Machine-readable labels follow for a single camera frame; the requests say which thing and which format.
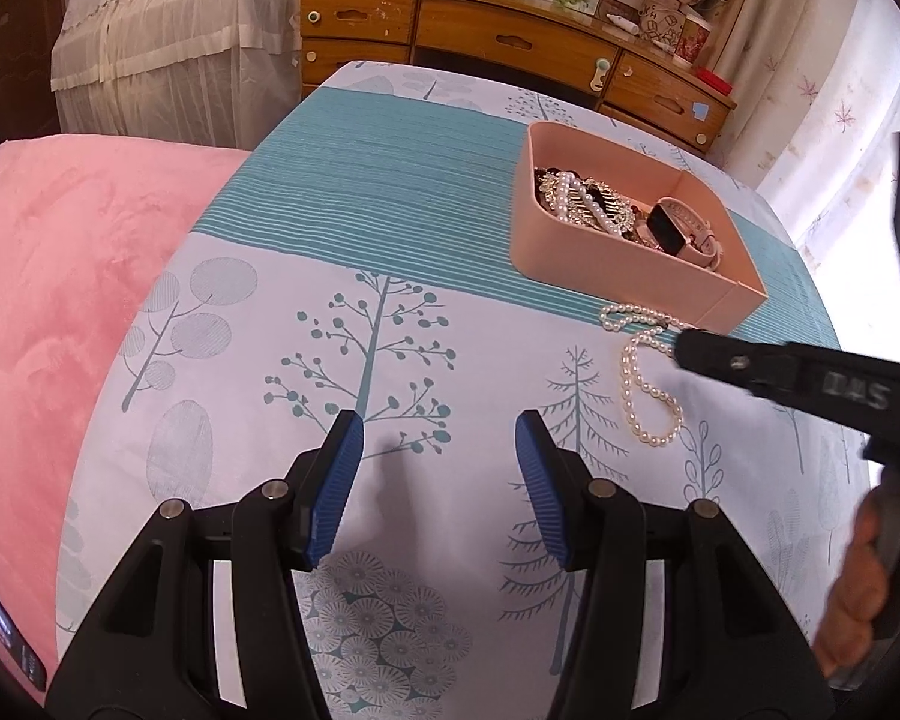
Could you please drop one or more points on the white lace cloth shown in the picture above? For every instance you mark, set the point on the white lace cloth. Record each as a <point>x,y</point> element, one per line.
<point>180,30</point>

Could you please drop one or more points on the tree print tablecloth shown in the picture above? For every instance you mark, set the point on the tree print tablecloth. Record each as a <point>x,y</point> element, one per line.
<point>420,277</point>

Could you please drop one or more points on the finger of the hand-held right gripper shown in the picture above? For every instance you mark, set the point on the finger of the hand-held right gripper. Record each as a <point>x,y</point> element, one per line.
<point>727,360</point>

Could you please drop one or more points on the brown door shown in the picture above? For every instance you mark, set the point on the brown door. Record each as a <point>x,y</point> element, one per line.
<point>15,30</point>

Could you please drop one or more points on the dark control panel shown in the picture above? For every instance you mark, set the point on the dark control panel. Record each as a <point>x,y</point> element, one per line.
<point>4,622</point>

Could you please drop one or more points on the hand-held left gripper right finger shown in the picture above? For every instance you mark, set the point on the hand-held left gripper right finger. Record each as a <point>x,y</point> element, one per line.
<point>544,495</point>

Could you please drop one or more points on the floral curtain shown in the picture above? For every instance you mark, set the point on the floral curtain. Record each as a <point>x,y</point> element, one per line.
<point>817,90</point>

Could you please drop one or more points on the white tube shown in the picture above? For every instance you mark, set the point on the white tube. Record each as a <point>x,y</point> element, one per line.
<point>622,24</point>

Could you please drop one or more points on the teal white child lock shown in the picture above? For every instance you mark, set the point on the teal white child lock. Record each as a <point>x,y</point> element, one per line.
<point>600,75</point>

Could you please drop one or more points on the pink plastic box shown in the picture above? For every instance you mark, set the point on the pink plastic box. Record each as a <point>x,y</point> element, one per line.
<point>570,255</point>

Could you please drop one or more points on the red case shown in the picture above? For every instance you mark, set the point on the red case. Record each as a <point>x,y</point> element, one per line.
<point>711,80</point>

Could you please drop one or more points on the small wooden desk drawer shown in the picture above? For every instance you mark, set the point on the small wooden desk drawer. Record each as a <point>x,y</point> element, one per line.
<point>345,52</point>
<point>315,75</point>
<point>360,22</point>

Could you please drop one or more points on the red floral container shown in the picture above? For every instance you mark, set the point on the red floral container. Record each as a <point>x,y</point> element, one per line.
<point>694,37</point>

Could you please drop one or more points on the patterned beige canister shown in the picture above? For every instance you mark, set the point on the patterned beige canister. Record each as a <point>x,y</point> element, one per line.
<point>661,19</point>

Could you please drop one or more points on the dark hair comb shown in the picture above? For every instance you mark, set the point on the dark hair comb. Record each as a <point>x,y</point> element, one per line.
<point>598,196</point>

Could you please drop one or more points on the short pearl strand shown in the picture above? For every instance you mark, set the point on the short pearl strand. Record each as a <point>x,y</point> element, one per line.
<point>566,191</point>

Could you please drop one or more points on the wide wooden desk drawer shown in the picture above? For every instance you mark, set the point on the wide wooden desk drawer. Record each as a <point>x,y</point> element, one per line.
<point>480,30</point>

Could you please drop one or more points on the silver rhinestone jewelry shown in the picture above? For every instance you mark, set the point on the silver rhinestone jewelry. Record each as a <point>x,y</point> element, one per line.
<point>547,184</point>

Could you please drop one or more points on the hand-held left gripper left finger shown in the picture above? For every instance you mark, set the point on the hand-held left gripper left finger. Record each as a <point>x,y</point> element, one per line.
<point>336,495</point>

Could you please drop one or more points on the wooden desk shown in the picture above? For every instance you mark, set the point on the wooden desk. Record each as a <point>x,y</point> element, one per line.
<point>495,7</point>

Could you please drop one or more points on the person's right hand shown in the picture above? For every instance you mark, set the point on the person's right hand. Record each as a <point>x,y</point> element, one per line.
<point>851,600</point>

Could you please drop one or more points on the pink blanket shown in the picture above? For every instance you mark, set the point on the pink blanket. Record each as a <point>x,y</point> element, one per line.
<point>60,315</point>

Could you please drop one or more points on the desk drawer with blue sticker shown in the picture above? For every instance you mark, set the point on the desk drawer with blue sticker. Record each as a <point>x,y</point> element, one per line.
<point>649,82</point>

